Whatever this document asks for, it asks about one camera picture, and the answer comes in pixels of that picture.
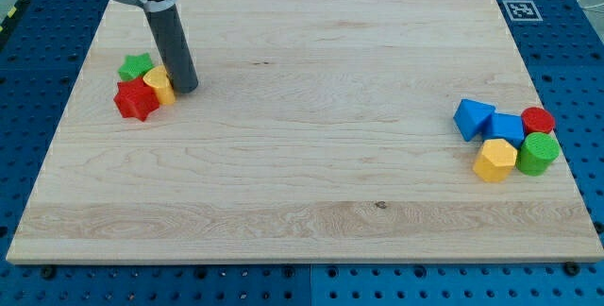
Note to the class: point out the blue triangular block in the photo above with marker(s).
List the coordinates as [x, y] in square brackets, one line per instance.
[471, 117]

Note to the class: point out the black bolt left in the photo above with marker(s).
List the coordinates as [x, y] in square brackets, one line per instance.
[48, 272]

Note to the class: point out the black bolt right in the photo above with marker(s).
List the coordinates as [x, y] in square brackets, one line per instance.
[571, 269]

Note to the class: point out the green cylinder block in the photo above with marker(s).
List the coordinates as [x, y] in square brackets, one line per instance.
[536, 154]

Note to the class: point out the white fiducial marker tag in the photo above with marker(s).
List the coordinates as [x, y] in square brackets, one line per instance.
[522, 11]

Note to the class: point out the yellow cylinder block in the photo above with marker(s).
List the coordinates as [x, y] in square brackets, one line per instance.
[158, 80]

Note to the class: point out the red star block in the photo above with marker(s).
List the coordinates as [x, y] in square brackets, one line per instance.
[135, 99]

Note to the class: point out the black bolt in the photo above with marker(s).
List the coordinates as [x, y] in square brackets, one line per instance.
[571, 269]
[48, 272]

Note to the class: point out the blue cube block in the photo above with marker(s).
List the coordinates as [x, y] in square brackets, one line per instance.
[504, 126]

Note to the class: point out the green star block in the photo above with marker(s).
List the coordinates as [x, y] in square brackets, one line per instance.
[135, 66]

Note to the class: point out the wooden board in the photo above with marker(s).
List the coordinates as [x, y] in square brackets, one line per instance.
[322, 131]

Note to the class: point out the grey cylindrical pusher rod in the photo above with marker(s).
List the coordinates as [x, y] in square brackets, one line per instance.
[169, 36]

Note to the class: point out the red cylinder block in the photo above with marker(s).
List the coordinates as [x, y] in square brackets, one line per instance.
[537, 119]

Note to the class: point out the yellow hexagon block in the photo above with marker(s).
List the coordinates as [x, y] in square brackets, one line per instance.
[495, 160]

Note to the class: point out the yellow black hazard tape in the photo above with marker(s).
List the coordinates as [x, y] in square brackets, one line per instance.
[15, 13]

